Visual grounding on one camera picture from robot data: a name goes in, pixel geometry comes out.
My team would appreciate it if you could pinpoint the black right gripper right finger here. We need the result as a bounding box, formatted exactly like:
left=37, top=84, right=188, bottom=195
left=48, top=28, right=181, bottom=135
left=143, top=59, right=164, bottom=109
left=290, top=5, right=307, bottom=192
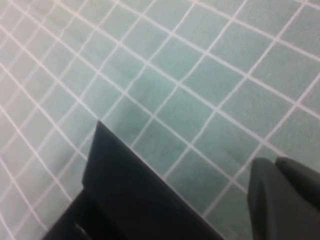
left=274, top=156, right=320, bottom=201

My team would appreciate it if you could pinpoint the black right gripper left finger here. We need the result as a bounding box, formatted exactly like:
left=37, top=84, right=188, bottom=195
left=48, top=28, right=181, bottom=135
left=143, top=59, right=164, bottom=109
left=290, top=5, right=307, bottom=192
left=246, top=157, right=320, bottom=240

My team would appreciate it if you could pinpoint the black printed glasses case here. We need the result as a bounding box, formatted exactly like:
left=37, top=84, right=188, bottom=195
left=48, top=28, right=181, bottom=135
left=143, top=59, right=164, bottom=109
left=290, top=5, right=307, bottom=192
left=41, top=120, right=222, bottom=240

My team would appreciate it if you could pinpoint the green checked tablecloth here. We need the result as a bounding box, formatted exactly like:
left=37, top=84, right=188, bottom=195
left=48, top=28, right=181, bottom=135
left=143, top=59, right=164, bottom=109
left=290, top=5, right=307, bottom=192
left=0, top=0, right=320, bottom=240

